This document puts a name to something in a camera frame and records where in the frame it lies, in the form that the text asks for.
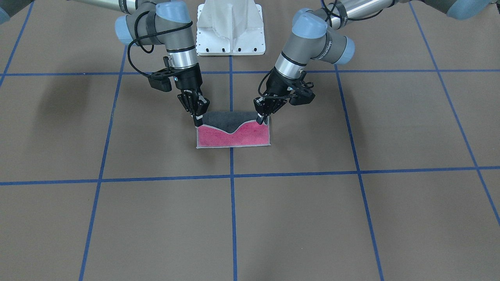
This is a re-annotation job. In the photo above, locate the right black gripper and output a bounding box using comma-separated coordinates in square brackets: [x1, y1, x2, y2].
[174, 64, 210, 127]

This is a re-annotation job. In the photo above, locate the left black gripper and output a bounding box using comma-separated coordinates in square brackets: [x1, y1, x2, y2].
[254, 68, 309, 125]

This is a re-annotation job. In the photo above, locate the pink and grey towel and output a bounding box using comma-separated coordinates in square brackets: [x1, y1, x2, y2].
[196, 111, 270, 149]

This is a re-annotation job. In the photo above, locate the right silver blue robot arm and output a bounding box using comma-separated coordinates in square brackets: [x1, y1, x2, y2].
[85, 0, 210, 127]

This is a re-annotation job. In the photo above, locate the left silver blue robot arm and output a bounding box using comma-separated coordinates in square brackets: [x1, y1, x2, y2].
[253, 0, 398, 124]

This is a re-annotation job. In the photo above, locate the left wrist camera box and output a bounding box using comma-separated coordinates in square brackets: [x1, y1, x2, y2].
[289, 89, 315, 106]

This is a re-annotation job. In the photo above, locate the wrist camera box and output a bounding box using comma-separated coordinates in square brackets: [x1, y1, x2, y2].
[289, 89, 315, 106]
[148, 68, 177, 92]

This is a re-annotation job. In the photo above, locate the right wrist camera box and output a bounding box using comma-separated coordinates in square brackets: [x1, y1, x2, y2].
[148, 68, 177, 92]

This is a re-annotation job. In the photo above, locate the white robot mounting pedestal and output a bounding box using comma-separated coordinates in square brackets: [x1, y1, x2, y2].
[196, 0, 266, 56]

